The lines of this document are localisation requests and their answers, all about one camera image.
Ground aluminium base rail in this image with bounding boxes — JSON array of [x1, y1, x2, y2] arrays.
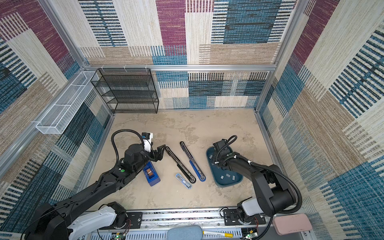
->
[[71, 205, 307, 240]]

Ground blue tape dispenser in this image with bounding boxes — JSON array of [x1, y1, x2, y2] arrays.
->
[[143, 161, 161, 187]]

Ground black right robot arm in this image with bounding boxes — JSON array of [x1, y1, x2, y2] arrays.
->
[[212, 135, 303, 224]]

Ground grey-blue fabric case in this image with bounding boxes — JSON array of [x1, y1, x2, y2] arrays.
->
[[167, 226, 203, 240]]

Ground white wire mesh basket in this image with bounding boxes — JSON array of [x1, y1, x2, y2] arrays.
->
[[36, 71, 95, 135]]

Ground teal plastic tray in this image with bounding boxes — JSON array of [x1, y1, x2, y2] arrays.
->
[[206, 147, 243, 188]]

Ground yellow white marker pen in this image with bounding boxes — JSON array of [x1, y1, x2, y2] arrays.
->
[[203, 231, 234, 238]]

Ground black wire mesh shelf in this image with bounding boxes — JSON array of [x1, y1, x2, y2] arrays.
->
[[91, 68, 159, 114]]

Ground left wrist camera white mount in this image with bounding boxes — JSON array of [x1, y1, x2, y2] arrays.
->
[[142, 132, 153, 153]]

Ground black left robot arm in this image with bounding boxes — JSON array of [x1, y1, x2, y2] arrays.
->
[[20, 129, 166, 240]]

